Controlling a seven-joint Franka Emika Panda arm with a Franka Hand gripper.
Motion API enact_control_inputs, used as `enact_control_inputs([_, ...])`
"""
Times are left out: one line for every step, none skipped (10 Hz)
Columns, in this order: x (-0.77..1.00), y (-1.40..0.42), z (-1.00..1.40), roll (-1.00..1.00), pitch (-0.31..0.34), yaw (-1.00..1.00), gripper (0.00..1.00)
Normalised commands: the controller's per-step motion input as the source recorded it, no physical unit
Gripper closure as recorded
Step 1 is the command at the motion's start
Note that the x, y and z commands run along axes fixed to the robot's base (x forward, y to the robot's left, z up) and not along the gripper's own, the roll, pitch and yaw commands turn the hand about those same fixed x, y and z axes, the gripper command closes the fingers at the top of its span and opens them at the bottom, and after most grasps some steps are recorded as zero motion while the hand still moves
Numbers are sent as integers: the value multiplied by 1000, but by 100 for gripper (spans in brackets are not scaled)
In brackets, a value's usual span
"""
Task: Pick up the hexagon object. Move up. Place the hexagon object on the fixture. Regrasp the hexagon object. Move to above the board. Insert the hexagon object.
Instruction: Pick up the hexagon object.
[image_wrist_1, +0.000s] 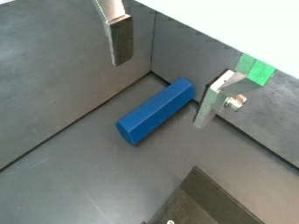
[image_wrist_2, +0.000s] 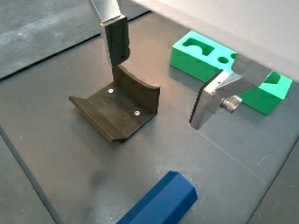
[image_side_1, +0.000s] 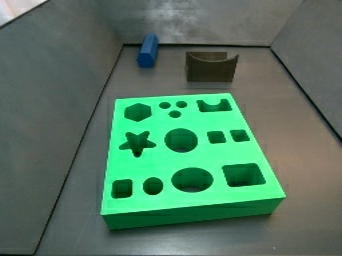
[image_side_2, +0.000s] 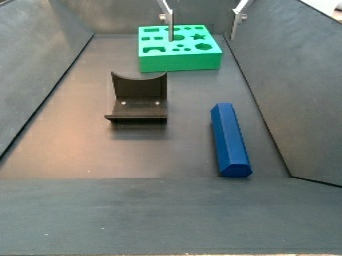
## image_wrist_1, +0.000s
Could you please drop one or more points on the black curved cradle stand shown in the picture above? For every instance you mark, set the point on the black curved cradle stand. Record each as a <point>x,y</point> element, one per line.
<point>202,202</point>

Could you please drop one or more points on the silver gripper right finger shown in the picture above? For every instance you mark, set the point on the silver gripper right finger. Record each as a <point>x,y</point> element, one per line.
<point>223,94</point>

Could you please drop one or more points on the green shape sorter block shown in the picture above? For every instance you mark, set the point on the green shape sorter block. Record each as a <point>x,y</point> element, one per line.
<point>255,69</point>

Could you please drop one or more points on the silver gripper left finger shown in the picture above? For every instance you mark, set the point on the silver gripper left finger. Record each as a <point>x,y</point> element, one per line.
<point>119,29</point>

